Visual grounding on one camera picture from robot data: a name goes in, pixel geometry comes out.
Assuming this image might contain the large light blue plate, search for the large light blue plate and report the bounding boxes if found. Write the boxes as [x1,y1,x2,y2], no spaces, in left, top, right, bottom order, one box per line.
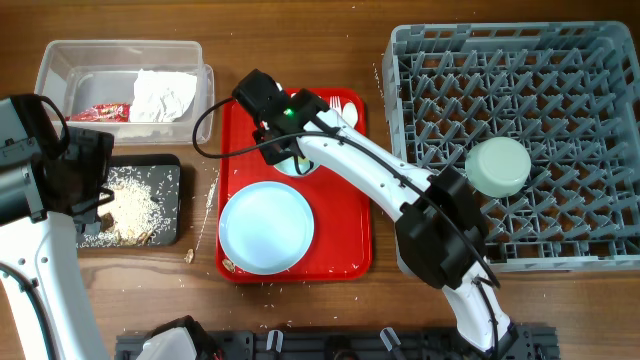
[218,181,315,275]

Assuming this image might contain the white paper napkin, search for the white paper napkin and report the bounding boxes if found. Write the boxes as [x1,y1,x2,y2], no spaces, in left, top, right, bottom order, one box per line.
[129,70,198,123]

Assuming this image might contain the red snack wrapper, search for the red snack wrapper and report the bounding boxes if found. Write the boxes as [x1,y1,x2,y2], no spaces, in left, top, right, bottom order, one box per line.
[66,103,130,123]

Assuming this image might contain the brown food scraps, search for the brown food scraps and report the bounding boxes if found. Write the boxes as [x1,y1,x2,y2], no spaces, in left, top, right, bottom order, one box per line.
[79,167,174,247]

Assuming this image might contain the green bowl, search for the green bowl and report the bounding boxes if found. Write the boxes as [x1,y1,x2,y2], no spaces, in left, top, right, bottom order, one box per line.
[465,137,532,198]

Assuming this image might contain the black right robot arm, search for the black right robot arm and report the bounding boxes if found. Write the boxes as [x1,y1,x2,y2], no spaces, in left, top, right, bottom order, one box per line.
[231,69,512,359]

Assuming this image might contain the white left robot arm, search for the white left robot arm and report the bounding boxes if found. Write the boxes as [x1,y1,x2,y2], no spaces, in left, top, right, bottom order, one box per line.
[1,94,114,359]

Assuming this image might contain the clear plastic waste bin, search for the clear plastic waste bin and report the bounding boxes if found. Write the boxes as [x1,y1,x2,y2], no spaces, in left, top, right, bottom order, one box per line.
[34,40,215,145]

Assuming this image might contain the black food waste tray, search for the black food waste tray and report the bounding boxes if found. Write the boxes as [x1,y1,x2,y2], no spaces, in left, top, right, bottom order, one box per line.
[74,153,182,249]

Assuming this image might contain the grey dishwasher rack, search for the grey dishwasher rack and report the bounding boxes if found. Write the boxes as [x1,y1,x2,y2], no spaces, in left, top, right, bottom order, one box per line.
[381,21,639,272]

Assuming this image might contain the small light blue saucer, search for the small light blue saucer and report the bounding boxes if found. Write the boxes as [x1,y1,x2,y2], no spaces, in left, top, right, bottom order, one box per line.
[274,156,317,177]

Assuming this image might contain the white plastic fork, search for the white plastic fork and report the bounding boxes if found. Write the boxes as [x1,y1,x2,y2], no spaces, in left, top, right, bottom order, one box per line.
[329,96,342,115]

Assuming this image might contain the white plastic spoon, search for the white plastic spoon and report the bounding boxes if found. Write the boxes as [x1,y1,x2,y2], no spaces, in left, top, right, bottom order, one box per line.
[342,102,359,128]

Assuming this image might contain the spilled rice line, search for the spilled rice line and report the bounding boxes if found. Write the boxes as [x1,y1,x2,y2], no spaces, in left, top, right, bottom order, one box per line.
[194,170,220,252]

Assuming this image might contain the red serving tray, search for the red serving tray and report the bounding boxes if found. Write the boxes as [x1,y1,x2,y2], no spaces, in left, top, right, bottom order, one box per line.
[215,87,373,284]

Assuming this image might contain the peanut shell on tray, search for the peanut shell on tray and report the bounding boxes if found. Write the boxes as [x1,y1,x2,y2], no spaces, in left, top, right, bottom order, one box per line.
[222,258,236,273]

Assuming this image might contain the peanut shell on table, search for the peanut shell on table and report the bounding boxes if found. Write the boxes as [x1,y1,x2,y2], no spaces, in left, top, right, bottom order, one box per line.
[184,249,195,264]

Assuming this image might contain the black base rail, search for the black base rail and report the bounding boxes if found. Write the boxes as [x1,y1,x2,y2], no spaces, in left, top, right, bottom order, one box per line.
[114,327,560,360]

